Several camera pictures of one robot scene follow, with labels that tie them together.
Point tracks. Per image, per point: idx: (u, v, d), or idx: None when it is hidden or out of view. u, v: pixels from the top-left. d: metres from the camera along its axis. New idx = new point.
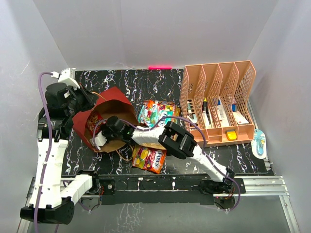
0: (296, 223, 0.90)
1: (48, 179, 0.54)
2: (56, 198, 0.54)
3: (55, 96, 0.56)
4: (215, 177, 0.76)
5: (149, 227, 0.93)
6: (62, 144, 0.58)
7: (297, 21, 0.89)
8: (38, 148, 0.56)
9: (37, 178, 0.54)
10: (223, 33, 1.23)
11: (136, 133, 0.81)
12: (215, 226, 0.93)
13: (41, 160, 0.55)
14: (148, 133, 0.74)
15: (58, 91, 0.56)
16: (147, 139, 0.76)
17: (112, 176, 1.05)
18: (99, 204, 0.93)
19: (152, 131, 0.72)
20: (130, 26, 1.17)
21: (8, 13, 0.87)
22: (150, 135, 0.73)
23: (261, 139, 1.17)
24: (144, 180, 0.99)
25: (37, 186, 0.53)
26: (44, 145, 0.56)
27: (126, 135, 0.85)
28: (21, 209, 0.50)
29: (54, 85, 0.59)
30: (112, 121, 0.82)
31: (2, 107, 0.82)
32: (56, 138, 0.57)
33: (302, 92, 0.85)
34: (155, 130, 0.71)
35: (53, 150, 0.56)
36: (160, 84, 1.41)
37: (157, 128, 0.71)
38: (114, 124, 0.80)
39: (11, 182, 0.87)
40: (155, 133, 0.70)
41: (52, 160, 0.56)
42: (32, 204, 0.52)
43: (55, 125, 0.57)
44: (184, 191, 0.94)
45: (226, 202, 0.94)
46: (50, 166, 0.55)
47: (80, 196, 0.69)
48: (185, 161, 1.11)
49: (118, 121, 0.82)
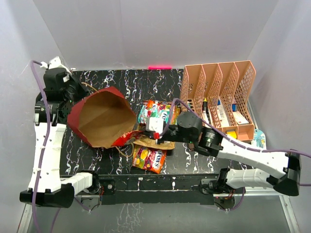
0: (296, 223, 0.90)
1: (47, 164, 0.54)
2: (55, 182, 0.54)
3: (54, 78, 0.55)
4: (233, 184, 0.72)
5: (149, 227, 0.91)
6: (60, 129, 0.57)
7: (297, 21, 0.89)
8: (36, 132, 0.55)
9: (35, 162, 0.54)
10: (223, 33, 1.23)
11: (228, 146, 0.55)
12: (215, 226, 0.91)
13: (38, 145, 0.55)
14: (255, 156, 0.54)
15: (58, 75, 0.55)
16: (245, 160, 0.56)
17: (112, 177, 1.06)
18: (99, 204, 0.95)
19: (265, 156, 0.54)
20: (130, 26, 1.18)
21: (8, 13, 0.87)
22: (261, 163, 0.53)
23: (261, 139, 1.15)
24: (143, 180, 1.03)
25: (36, 170, 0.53)
26: (42, 129, 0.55)
27: (205, 142, 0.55)
28: (20, 192, 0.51)
29: (55, 68, 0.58)
30: (192, 120, 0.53)
31: (2, 107, 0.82)
32: (54, 123, 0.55)
33: (302, 91, 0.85)
34: (272, 158, 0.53)
35: (50, 134, 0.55)
36: (160, 84, 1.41)
37: (275, 156, 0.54)
38: (193, 126, 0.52)
39: (11, 181, 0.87)
40: (274, 164, 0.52)
41: (50, 144, 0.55)
42: (31, 188, 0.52)
43: (53, 108, 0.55)
44: (184, 191, 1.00)
45: (226, 202, 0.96)
46: (48, 150, 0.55)
47: (80, 190, 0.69)
48: (185, 161, 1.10)
49: (198, 123, 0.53)
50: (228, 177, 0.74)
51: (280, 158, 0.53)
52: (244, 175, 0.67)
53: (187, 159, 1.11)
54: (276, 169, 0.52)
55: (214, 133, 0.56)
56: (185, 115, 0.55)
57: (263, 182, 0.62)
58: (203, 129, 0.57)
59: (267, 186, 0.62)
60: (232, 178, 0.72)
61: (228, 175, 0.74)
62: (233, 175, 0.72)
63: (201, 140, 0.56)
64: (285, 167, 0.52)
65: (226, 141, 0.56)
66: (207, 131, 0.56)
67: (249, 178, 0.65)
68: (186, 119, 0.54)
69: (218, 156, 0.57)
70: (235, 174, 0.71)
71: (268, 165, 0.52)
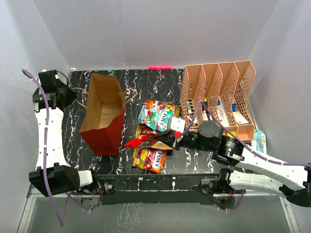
0: (296, 222, 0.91)
1: (52, 141, 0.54)
2: (62, 158, 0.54)
3: (47, 73, 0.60)
4: (235, 186, 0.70)
5: (149, 227, 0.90)
6: (60, 113, 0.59)
7: (297, 21, 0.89)
8: (37, 118, 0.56)
9: (40, 142, 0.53)
10: (223, 32, 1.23)
11: (249, 157, 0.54)
12: (215, 226, 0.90)
13: (41, 126, 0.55)
14: (277, 169, 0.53)
15: (50, 71, 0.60)
16: (264, 172, 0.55)
17: (112, 176, 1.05)
18: (99, 204, 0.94)
19: (286, 169, 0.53)
20: (130, 26, 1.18)
21: (9, 14, 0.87)
22: (282, 175, 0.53)
23: (261, 139, 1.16)
24: (143, 180, 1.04)
25: (42, 149, 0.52)
26: (43, 113, 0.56)
27: (224, 151, 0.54)
28: (29, 172, 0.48)
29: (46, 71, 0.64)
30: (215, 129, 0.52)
31: (2, 107, 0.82)
32: (53, 106, 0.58)
33: (302, 91, 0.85)
34: (292, 171, 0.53)
35: (52, 115, 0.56)
36: (160, 84, 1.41)
37: (295, 169, 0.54)
38: (215, 136, 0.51)
39: (12, 181, 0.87)
40: (294, 178, 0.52)
41: (53, 125, 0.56)
42: (39, 166, 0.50)
43: (50, 96, 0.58)
44: (184, 191, 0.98)
45: (226, 202, 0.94)
46: (52, 130, 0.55)
47: (80, 187, 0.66)
48: (185, 161, 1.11)
49: (220, 131, 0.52)
50: (231, 178, 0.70)
51: (300, 173, 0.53)
52: (251, 179, 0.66)
53: (187, 159, 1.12)
54: (296, 182, 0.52)
55: (234, 143, 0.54)
56: (206, 124, 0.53)
57: (273, 190, 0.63)
58: (223, 138, 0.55)
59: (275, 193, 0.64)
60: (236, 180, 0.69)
61: (231, 176, 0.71)
62: (237, 178, 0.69)
63: (220, 148, 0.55)
64: (304, 181, 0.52)
65: (247, 151, 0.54)
66: (226, 140, 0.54)
67: (257, 183, 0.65)
68: (206, 128, 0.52)
69: (236, 165, 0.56)
70: (240, 176, 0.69)
71: (288, 178, 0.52)
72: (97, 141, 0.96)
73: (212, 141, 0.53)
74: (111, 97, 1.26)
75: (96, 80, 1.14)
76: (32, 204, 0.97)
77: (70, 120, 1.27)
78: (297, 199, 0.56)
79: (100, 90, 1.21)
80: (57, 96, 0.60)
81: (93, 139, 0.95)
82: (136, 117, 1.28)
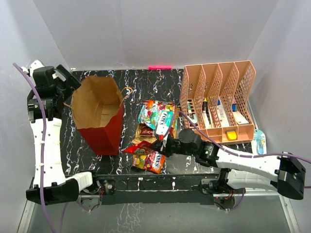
0: (296, 223, 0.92)
1: (49, 158, 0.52)
2: (60, 174, 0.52)
3: (43, 74, 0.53)
4: (233, 184, 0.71)
5: (149, 227, 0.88)
6: (57, 124, 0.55)
7: (297, 21, 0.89)
8: (33, 130, 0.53)
9: (37, 159, 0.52)
10: (223, 32, 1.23)
11: (223, 155, 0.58)
12: (215, 226, 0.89)
13: (37, 141, 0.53)
14: (249, 161, 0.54)
15: (46, 71, 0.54)
16: (242, 168, 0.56)
17: (112, 176, 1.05)
18: (99, 204, 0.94)
19: (258, 161, 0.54)
20: (130, 26, 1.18)
21: (8, 13, 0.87)
22: (254, 167, 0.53)
23: (261, 139, 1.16)
24: (143, 180, 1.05)
25: (39, 166, 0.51)
26: (39, 126, 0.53)
27: (204, 155, 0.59)
28: (26, 191, 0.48)
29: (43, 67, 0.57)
30: (192, 136, 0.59)
31: (2, 107, 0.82)
32: (50, 117, 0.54)
33: (302, 91, 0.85)
34: (264, 161, 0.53)
35: (48, 129, 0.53)
36: (160, 84, 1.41)
37: (267, 160, 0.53)
38: (193, 141, 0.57)
39: (12, 181, 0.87)
40: (266, 168, 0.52)
41: (49, 139, 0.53)
42: (36, 184, 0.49)
43: (46, 103, 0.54)
44: (184, 191, 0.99)
45: (226, 202, 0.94)
46: (48, 145, 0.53)
47: (81, 190, 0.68)
48: (185, 161, 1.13)
49: (198, 137, 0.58)
50: (229, 177, 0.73)
51: (272, 162, 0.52)
52: (246, 176, 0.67)
53: (187, 159, 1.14)
54: (268, 172, 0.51)
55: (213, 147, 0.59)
56: (185, 132, 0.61)
57: (266, 185, 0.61)
58: (203, 143, 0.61)
59: (270, 188, 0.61)
60: (233, 178, 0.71)
61: (229, 175, 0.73)
62: (234, 175, 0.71)
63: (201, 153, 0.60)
64: (276, 169, 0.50)
65: (221, 150, 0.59)
66: (206, 144, 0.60)
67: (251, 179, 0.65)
68: (184, 135, 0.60)
69: (218, 166, 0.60)
70: (237, 174, 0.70)
71: (261, 169, 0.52)
72: (95, 141, 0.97)
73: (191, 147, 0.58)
74: (110, 99, 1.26)
75: (94, 83, 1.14)
76: (32, 204, 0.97)
77: (70, 120, 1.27)
78: (283, 192, 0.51)
79: (98, 92, 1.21)
80: (54, 102, 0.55)
81: (92, 139, 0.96)
82: (136, 117, 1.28)
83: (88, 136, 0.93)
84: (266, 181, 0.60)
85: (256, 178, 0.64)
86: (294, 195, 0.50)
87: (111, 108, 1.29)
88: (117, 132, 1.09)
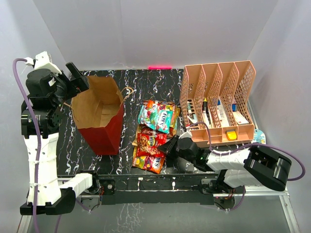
0: (296, 223, 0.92)
1: (44, 177, 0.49)
2: (55, 193, 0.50)
3: (38, 85, 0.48)
4: (231, 183, 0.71)
5: (149, 227, 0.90)
6: (53, 140, 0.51)
7: (297, 21, 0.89)
8: (26, 145, 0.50)
9: (31, 176, 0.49)
10: (222, 32, 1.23)
11: (213, 158, 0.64)
12: (215, 226, 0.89)
13: (31, 159, 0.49)
14: (227, 158, 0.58)
15: (41, 80, 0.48)
16: (228, 165, 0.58)
17: (111, 176, 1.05)
18: (99, 204, 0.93)
19: (233, 155, 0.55)
20: (130, 26, 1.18)
21: (8, 14, 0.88)
22: (231, 161, 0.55)
23: (261, 140, 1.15)
24: (143, 181, 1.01)
25: (33, 185, 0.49)
26: (33, 142, 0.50)
27: (200, 161, 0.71)
28: (20, 207, 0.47)
29: (38, 71, 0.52)
30: (187, 144, 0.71)
31: (2, 107, 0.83)
32: (45, 134, 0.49)
33: (302, 91, 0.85)
34: (238, 154, 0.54)
35: (43, 147, 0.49)
36: (160, 84, 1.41)
37: (241, 152, 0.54)
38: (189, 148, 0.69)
39: (12, 181, 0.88)
40: (238, 159, 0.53)
41: (43, 158, 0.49)
42: (30, 201, 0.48)
43: (41, 118, 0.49)
44: (184, 191, 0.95)
45: (226, 202, 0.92)
46: (43, 164, 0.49)
47: (81, 192, 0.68)
48: (185, 161, 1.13)
49: (193, 145, 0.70)
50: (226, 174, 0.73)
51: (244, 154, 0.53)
52: (238, 173, 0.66)
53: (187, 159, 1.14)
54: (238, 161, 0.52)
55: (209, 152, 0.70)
56: (183, 140, 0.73)
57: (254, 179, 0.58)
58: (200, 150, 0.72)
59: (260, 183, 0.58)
60: (229, 176, 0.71)
61: (226, 174, 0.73)
62: (230, 174, 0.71)
63: (198, 159, 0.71)
64: (245, 158, 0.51)
65: (212, 155, 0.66)
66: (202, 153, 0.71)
67: (242, 175, 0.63)
68: (183, 141, 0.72)
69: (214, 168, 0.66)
70: (232, 172, 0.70)
71: (235, 161, 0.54)
72: (95, 141, 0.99)
73: (187, 153, 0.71)
74: (110, 99, 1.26)
75: (94, 83, 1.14)
76: None
77: (70, 120, 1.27)
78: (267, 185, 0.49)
79: (98, 92, 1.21)
80: (50, 116, 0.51)
81: (92, 140, 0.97)
82: (136, 117, 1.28)
83: (88, 137, 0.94)
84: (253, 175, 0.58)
85: (245, 173, 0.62)
86: (276, 187, 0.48)
87: (111, 107, 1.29)
88: (117, 133, 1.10)
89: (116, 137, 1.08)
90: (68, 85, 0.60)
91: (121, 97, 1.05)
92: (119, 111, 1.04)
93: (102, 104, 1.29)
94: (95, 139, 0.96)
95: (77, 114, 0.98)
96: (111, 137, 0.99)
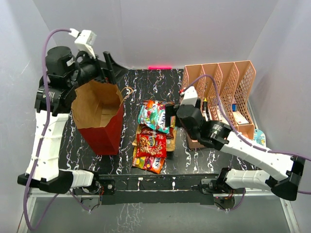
0: (296, 222, 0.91)
1: (45, 153, 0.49)
2: (53, 172, 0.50)
3: (55, 63, 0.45)
4: (232, 183, 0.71)
5: (149, 227, 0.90)
6: (61, 119, 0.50)
7: (296, 21, 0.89)
8: (36, 119, 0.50)
9: (34, 150, 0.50)
10: (222, 32, 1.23)
11: (234, 141, 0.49)
12: (215, 226, 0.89)
13: (38, 133, 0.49)
14: (262, 155, 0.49)
15: (61, 58, 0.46)
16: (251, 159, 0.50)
17: (112, 176, 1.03)
18: (99, 204, 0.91)
19: (271, 157, 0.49)
20: (130, 26, 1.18)
21: (8, 14, 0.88)
22: (265, 163, 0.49)
23: (261, 139, 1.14)
24: (143, 180, 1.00)
25: (33, 158, 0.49)
26: (43, 117, 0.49)
27: (209, 133, 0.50)
28: (18, 176, 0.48)
29: (57, 47, 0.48)
30: (188, 110, 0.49)
31: (2, 106, 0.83)
32: (54, 112, 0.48)
33: (302, 91, 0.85)
34: (277, 159, 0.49)
35: (50, 124, 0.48)
36: (160, 84, 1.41)
37: (279, 158, 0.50)
38: (191, 117, 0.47)
39: (12, 181, 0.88)
40: (277, 166, 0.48)
41: (49, 135, 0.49)
42: (28, 173, 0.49)
43: (54, 97, 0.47)
44: (184, 191, 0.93)
45: (227, 202, 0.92)
46: (47, 141, 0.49)
47: (79, 185, 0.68)
48: (185, 161, 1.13)
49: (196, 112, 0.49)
50: (228, 176, 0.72)
51: (285, 160, 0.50)
52: (243, 175, 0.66)
53: (187, 159, 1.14)
54: (279, 171, 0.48)
55: (221, 126, 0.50)
56: (184, 107, 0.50)
57: (261, 184, 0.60)
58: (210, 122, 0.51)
59: (266, 188, 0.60)
60: (232, 177, 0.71)
61: (228, 174, 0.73)
62: (233, 174, 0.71)
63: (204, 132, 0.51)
64: (287, 171, 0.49)
65: (233, 135, 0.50)
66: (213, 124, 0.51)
67: (248, 178, 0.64)
68: (182, 106, 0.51)
69: (221, 150, 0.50)
70: (235, 173, 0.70)
71: (272, 166, 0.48)
72: (95, 142, 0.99)
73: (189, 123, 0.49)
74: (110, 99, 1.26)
75: (94, 83, 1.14)
76: (32, 204, 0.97)
77: (70, 120, 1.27)
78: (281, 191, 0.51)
79: (98, 92, 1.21)
80: (63, 96, 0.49)
81: (91, 140, 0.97)
82: (136, 117, 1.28)
83: (87, 137, 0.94)
84: (261, 179, 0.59)
85: (252, 176, 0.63)
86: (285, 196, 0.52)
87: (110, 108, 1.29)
88: (117, 132, 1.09)
89: (116, 137, 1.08)
90: (97, 71, 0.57)
91: (121, 97, 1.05)
92: (119, 111, 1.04)
93: (102, 104, 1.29)
94: (95, 138, 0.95)
95: (76, 113, 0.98)
96: (111, 137, 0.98)
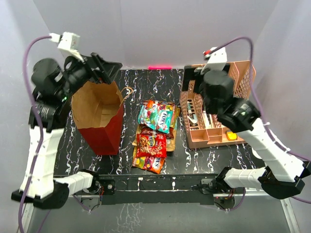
0: (296, 222, 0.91)
1: (39, 170, 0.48)
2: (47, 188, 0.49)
3: (42, 82, 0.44)
4: (230, 181, 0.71)
5: (149, 227, 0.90)
6: (56, 135, 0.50)
7: (296, 21, 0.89)
8: (30, 135, 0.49)
9: (28, 166, 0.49)
10: (222, 32, 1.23)
11: (260, 128, 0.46)
12: (215, 226, 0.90)
13: (32, 150, 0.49)
14: (278, 153, 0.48)
15: (48, 75, 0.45)
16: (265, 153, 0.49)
17: (111, 176, 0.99)
18: (99, 204, 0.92)
19: (286, 158, 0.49)
20: (130, 26, 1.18)
21: (9, 14, 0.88)
22: (279, 162, 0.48)
23: None
24: (143, 180, 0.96)
25: (27, 174, 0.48)
26: (36, 133, 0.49)
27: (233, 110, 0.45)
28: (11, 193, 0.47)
29: (42, 61, 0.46)
30: (220, 78, 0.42)
31: (2, 106, 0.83)
32: (49, 128, 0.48)
33: (302, 91, 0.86)
34: (291, 161, 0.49)
35: (44, 141, 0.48)
36: (160, 84, 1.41)
37: (293, 161, 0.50)
38: (222, 85, 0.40)
39: (12, 181, 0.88)
40: (289, 168, 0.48)
41: (43, 151, 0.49)
42: (22, 190, 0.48)
43: (48, 114, 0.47)
44: (184, 191, 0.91)
45: (226, 202, 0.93)
46: (41, 158, 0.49)
47: (78, 189, 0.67)
48: (185, 161, 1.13)
49: (230, 83, 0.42)
50: (227, 174, 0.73)
51: (296, 165, 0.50)
52: (241, 173, 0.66)
53: (187, 159, 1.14)
54: (288, 174, 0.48)
55: (250, 109, 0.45)
56: (215, 73, 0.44)
57: (255, 182, 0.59)
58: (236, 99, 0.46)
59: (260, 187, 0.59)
60: (231, 175, 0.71)
61: (227, 173, 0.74)
62: (232, 173, 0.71)
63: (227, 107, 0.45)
64: (297, 175, 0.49)
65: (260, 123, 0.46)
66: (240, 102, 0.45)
67: (244, 176, 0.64)
68: (213, 72, 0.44)
69: (238, 131, 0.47)
70: (234, 172, 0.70)
71: (285, 166, 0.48)
72: (95, 143, 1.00)
73: (214, 94, 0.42)
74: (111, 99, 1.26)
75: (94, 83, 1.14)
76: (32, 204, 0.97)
77: (70, 120, 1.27)
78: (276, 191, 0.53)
79: (98, 92, 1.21)
80: (58, 112, 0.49)
81: (92, 140, 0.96)
82: (136, 117, 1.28)
83: (87, 137, 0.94)
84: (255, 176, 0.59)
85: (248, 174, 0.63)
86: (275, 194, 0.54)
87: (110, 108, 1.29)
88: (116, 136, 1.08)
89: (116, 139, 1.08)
90: (89, 74, 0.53)
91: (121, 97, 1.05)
92: (119, 111, 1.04)
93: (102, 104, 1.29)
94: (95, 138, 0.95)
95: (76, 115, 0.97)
96: (111, 139, 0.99)
